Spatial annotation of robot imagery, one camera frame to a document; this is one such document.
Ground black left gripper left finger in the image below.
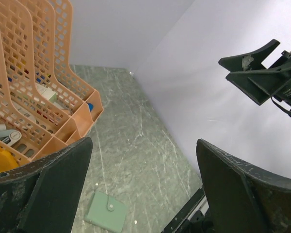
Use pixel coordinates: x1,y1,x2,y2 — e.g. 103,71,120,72
0,137,93,233

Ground peach plastic file organizer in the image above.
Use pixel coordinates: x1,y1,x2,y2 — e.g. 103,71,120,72
0,0,103,165

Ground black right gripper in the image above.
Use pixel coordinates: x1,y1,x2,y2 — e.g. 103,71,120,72
218,39,291,117

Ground blue capped bottle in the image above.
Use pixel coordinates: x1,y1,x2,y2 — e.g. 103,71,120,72
87,103,94,112

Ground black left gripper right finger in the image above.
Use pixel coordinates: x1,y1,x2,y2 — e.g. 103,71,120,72
196,139,291,233

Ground aluminium frame rail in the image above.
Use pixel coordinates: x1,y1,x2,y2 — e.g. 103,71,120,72
162,188,206,233

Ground yellow bin with black items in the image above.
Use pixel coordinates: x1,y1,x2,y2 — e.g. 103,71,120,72
0,147,18,173

